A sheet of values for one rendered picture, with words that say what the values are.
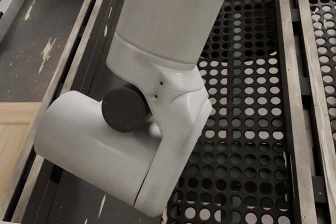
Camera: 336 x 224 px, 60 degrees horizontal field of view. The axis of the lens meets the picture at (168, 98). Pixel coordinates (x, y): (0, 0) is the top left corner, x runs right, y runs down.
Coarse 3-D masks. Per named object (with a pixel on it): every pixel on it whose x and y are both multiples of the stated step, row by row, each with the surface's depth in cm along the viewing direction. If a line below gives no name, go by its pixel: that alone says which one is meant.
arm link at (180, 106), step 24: (120, 48) 20; (120, 72) 20; (144, 72) 19; (168, 72) 19; (192, 72) 21; (144, 96) 20; (168, 96) 19; (192, 96) 20; (168, 120) 20; (192, 120) 19; (168, 144) 20; (192, 144) 20; (168, 168) 21; (144, 192) 22; (168, 192) 22
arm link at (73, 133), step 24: (72, 96) 25; (120, 96) 21; (48, 120) 23; (72, 120) 23; (96, 120) 23; (120, 120) 21; (144, 120) 21; (48, 144) 23; (72, 144) 23; (96, 144) 22; (120, 144) 23; (144, 144) 23; (72, 168) 23; (96, 168) 22; (120, 168) 22; (144, 168) 22; (120, 192) 23
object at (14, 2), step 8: (8, 0) 97; (16, 0) 99; (0, 8) 96; (8, 8) 95; (16, 8) 99; (8, 16) 95; (0, 24) 92; (8, 24) 95; (0, 32) 92; (0, 40) 92
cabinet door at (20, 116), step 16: (0, 112) 73; (16, 112) 72; (32, 112) 70; (0, 128) 70; (16, 128) 69; (0, 144) 68; (16, 144) 67; (0, 160) 65; (16, 160) 64; (0, 176) 63; (0, 192) 60
